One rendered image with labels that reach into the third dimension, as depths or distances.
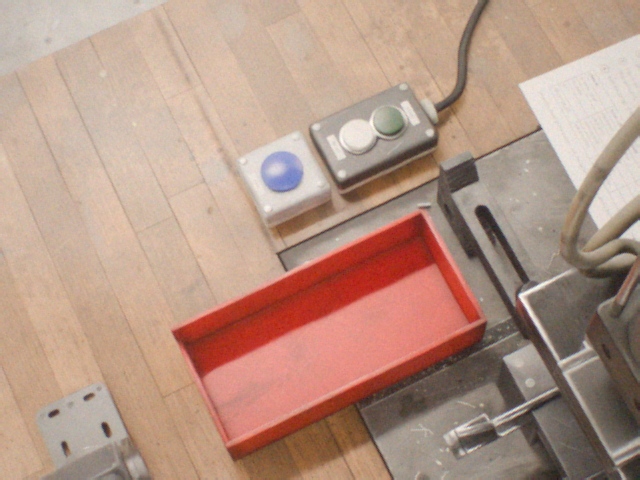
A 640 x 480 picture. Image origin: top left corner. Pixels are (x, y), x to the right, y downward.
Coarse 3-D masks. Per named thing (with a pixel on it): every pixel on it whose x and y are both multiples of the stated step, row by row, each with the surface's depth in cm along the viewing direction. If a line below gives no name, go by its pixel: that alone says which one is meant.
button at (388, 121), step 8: (376, 112) 123; (384, 112) 123; (392, 112) 123; (400, 112) 123; (376, 120) 123; (384, 120) 123; (392, 120) 123; (400, 120) 123; (376, 128) 123; (384, 128) 123; (392, 128) 122; (400, 128) 123
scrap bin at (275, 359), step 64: (320, 256) 116; (384, 256) 122; (448, 256) 115; (192, 320) 115; (256, 320) 120; (320, 320) 120; (384, 320) 119; (448, 320) 119; (256, 384) 118; (320, 384) 118; (384, 384) 116; (256, 448) 115
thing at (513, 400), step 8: (504, 368) 111; (504, 376) 112; (496, 384) 117; (504, 384) 114; (512, 384) 110; (504, 392) 115; (512, 392) 112; (512, 400) 113; (520, 400) 110; (512, 408) 115; (528, 424) 111; (536, 424) 109; (528, 432) 113; (536, 432) 110; (528, 440) 114; (536, 440) 114; (544, 440) 108; (552, 456) 108; (560, 472) 108
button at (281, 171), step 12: (276, 156) 122; (288, 156) 122; (264, 168) 122; (276, 168) 122; (288, 168) 122; (300, 168) 122; (264, 180) 122; (276, 180) 121; (288, 180) 121; (300, 180) 122
